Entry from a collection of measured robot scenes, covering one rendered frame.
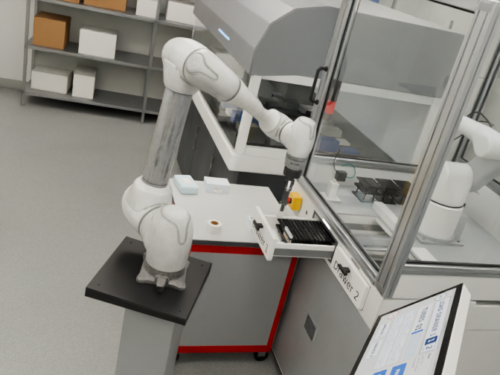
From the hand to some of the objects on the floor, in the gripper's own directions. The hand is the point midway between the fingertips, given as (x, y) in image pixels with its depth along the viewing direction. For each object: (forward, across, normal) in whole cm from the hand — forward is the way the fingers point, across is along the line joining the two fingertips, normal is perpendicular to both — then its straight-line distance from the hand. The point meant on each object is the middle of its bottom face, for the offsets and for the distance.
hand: (281, 210), depth 236 cm
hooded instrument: (+100, -183, -18) cm, 209 cm away
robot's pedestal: (+100, +40, -36) cm, 114 cm away
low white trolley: (+100, -36, -24) cm, 109 cm away
